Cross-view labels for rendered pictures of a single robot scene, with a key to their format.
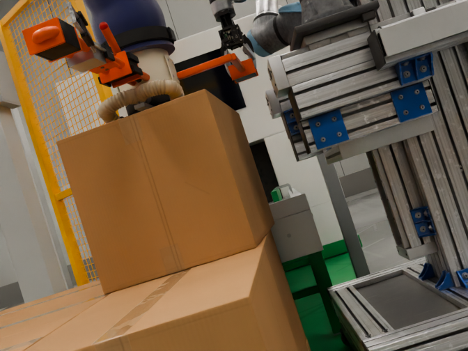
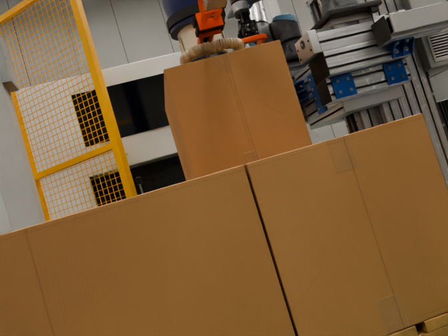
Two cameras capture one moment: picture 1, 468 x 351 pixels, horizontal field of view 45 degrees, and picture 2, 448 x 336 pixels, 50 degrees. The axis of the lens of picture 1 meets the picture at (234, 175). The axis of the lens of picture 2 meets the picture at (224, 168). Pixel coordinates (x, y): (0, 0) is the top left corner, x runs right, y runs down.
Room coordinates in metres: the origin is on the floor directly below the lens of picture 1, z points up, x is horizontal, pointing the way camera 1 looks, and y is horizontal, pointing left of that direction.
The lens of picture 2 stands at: (-0.09, 0.72, 0.49)
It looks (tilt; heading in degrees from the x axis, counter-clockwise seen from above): 3 degrees up; 344
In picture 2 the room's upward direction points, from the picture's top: 17 degrees counter-clockwise
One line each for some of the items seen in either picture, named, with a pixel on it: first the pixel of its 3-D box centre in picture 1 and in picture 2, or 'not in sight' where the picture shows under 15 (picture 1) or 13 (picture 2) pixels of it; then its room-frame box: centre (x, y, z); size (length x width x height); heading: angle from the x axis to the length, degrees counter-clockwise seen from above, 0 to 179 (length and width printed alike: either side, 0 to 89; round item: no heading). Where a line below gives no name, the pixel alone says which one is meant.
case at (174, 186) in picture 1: (182, 189); (229, 128); (1.68, 0.16, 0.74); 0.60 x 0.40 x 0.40; 172
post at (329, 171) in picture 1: (339, 203); not in sight; (2.58, -0.42, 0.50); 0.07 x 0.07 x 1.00; 86
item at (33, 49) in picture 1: (53, 40); not in sight; (1.09, 0.25, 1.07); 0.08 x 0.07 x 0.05; 172
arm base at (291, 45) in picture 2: not in sight; (293, 50); (2.04, -0.39, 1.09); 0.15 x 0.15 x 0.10
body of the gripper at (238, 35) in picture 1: (229, 30); (246, 25); (1.91, -0.14, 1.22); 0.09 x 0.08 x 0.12; 172
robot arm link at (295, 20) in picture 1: (297, 21); (285, 28); (2.04, -0.39, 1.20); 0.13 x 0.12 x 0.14; 53
